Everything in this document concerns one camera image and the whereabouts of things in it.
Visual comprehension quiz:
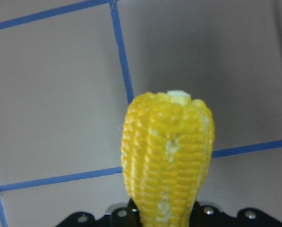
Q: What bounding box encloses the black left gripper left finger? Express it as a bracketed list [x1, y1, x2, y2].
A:
[110, 199, 141, 227]

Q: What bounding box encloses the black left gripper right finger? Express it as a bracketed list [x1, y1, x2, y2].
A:
[189, 201, 223, 227]

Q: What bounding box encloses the yellow plastic corn cob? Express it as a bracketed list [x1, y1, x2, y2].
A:
[121, 90, 215, 227]

